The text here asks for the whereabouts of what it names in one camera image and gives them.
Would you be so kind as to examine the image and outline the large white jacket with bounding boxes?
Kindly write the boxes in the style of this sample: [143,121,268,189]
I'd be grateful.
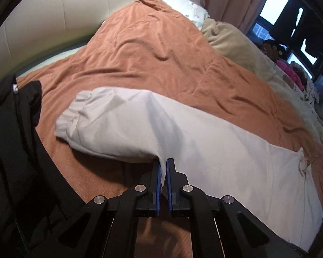
[55,87,323,250]

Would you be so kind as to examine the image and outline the floral patterned clothes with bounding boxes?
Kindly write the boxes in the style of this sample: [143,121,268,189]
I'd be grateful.
[303,79,319,107]

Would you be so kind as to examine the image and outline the black garment on left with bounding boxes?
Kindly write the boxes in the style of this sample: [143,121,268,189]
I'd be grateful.
[0,76,106,257]

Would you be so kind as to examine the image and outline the pink plush toy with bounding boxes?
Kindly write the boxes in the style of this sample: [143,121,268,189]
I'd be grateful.
[276,59,304,91]

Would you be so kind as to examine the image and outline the orange blanket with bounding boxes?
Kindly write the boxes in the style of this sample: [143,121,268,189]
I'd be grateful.
[17,0,323,209]

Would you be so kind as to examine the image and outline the beige duvet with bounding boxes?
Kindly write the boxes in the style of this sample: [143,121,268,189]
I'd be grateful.
[201,18,323,144]

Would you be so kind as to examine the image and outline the white pillow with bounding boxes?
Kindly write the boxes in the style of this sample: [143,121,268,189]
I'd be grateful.
[161,0,209,30]

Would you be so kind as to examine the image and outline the cream padded headboard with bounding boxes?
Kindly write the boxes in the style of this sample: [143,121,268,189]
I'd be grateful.
[0,0,134,81]

